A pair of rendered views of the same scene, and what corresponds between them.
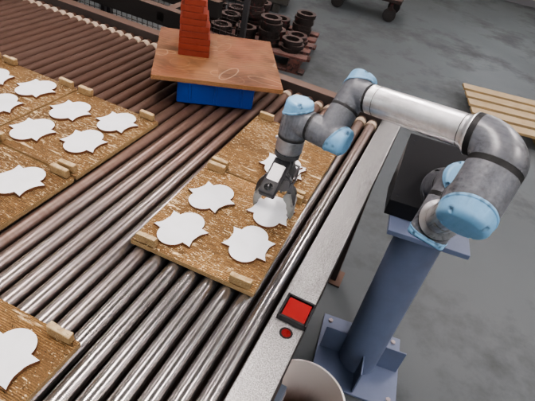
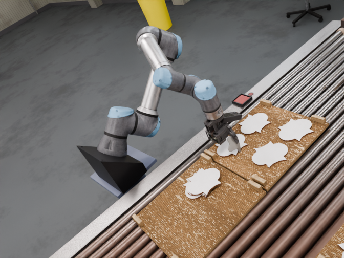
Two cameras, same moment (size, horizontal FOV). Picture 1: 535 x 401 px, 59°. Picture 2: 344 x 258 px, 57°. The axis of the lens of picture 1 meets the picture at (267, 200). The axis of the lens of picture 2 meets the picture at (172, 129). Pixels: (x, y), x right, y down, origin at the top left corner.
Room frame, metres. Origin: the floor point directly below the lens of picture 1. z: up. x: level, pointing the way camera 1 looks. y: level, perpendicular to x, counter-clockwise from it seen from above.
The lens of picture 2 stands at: (1.88, 0.66, 1.91)
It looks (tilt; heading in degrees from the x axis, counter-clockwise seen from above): 36 degrees down; 231
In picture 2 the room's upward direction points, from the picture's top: 25 degrees counter-clockwise
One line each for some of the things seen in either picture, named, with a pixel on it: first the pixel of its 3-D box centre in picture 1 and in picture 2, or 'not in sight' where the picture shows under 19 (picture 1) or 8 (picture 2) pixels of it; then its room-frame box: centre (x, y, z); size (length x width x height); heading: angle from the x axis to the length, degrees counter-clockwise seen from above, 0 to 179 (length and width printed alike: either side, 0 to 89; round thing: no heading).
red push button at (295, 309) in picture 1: (296, 311); (242, 100); (0.74, -0.13, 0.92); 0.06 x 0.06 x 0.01; 74
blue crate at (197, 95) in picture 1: (215, 78); not in sight; (1.81, 0.32, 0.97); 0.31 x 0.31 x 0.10; 14
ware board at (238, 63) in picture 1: (217, 58); not in sight; (1.88, 0.33, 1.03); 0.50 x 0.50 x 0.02; 14
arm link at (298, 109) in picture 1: (297, 118); (206, 95); (1.10, -0.03, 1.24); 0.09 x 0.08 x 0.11; 61
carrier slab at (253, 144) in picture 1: (278, 155); (196, 207); (1.40, 0.00, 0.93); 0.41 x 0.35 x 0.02; 165
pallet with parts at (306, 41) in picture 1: (252, 21); not in sight; (4.88, 0.55, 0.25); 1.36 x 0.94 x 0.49; 82
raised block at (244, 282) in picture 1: (240, 280); (265, 103); (0.78, 0.02, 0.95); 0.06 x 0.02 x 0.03; 75
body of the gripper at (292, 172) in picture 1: (284, 168); (217, 126); (1.11, -0.03, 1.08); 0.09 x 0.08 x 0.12; 165
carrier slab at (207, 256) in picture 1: (226, 221); (263, 140); (1.00, 0.10, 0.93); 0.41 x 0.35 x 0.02; 165
